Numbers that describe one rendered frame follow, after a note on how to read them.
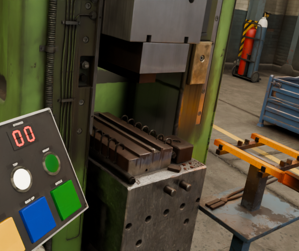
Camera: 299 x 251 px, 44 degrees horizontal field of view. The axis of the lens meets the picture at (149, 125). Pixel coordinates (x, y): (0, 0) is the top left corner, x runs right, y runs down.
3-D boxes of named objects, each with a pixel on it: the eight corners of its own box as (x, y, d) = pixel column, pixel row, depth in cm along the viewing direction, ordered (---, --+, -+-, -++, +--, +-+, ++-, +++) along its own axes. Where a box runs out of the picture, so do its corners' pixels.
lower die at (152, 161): (169, 166, 137) (173, 145, 134) (126, 178, 124) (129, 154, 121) (106, 128, 166) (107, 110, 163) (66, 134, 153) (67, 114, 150)
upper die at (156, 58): (185, 71, 125) (190, 43, 122) (139, 73, 112) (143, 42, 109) (113, 48, 154) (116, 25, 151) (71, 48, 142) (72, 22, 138)
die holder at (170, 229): (188, 260, 157) (208, 165, 142) (115, 298, 132) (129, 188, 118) (112, 198, 196) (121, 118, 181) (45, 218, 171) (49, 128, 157)
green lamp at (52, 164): (63, 172, 90) (64, 156, 89) (45, 176, 87) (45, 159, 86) (57, 167, 92) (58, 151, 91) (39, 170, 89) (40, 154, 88)
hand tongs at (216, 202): (277, 174, 196) (277, 172, 195) (284, 178, 193) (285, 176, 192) (205, 205, 156) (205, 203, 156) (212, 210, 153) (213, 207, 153)
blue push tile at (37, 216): (57, 225, 85) (45, 195, 84) (34, 243, 78) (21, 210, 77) (51, 226, 86) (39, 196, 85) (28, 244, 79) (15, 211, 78)
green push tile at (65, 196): (82, 206, 93) (71, 179, 92) (63, 220, 87) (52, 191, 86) (76, 207, 94) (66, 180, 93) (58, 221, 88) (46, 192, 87)
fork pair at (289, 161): (291, 164, 145) (292, 160, 144) (283, 167, 142) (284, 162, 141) (245, 142, 162) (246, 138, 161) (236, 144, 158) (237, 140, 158)
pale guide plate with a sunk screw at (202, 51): (205, 83, 153) (213, 42, 147) (190, 84, 147) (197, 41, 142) (201, 82, 155) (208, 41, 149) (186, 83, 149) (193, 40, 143)
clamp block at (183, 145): (192, 160, 145) (195, 145, 143) (176, 164, 139) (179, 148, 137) (171, 149, 153) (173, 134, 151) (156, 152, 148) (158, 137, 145)
